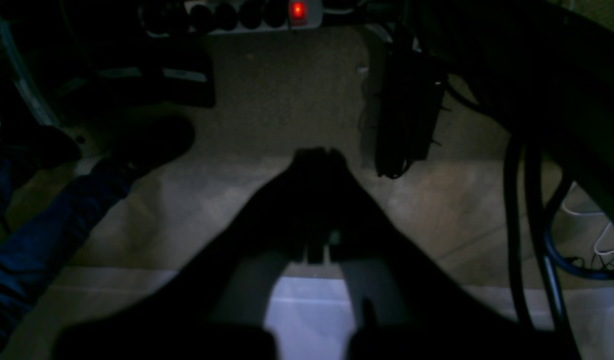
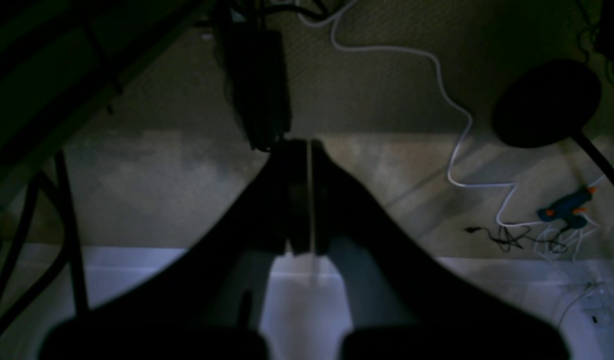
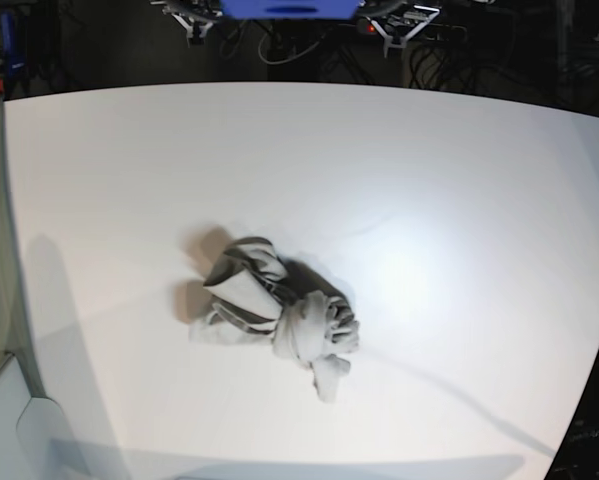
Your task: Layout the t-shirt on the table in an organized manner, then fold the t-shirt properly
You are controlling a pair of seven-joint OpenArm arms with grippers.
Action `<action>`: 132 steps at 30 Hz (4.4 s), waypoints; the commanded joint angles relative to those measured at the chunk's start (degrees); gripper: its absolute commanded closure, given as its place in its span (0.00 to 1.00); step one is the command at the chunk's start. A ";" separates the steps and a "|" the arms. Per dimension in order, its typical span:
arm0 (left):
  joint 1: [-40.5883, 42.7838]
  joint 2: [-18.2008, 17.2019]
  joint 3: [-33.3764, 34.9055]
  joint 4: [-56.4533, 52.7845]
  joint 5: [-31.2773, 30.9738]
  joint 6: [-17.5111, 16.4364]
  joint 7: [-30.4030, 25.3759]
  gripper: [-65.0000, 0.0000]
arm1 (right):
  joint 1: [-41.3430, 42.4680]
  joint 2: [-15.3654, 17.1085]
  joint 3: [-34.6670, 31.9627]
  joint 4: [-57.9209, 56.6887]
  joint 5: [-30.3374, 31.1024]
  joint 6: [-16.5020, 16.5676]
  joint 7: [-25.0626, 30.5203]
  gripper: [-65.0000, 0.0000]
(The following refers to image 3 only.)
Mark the grey t-shirt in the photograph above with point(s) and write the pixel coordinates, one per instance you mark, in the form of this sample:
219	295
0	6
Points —
257	297

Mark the blue box at top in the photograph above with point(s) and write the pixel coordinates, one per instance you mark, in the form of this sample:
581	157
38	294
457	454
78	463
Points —
290	9

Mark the black power strip red switch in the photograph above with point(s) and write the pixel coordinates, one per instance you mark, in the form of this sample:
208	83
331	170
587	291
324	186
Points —
393	29

